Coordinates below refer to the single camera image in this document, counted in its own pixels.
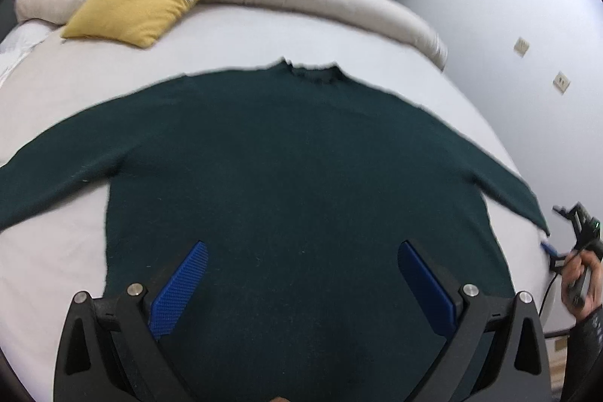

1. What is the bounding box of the dark green sweater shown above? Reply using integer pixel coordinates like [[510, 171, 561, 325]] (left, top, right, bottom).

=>
[[1, 62, 546, 401]]

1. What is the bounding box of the dark right forearm sleeve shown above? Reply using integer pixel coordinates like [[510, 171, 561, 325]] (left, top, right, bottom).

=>
[[560, 306, 603, 402]]

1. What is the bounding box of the person's right hand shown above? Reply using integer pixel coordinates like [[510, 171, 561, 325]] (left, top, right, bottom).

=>
[[561, 250, 602, 323]]

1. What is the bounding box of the black cable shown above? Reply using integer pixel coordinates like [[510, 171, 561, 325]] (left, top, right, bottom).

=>
[[537, 271, 574, 339]]

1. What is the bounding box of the upper wall socket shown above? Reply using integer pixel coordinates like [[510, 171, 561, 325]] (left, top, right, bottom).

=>
[[513, 37, 530, 57]]

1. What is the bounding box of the lower wall socket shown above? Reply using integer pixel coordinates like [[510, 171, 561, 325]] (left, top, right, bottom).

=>
[[553, 71, 570, 94]]

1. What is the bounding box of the wall socket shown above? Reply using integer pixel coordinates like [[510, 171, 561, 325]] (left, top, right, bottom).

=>
[[513, 37, 530, 57], [553, 71, 570, 94]]

